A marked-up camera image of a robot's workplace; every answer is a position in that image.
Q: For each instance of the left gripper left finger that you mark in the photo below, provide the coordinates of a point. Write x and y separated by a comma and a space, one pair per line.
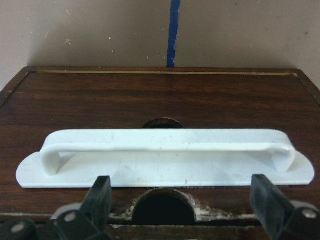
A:
97, 204

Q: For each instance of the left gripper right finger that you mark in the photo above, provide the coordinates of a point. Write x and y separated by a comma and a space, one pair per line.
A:
271, 207

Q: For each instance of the wooden drawer with white handle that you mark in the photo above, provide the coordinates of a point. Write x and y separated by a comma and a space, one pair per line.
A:
42, 100

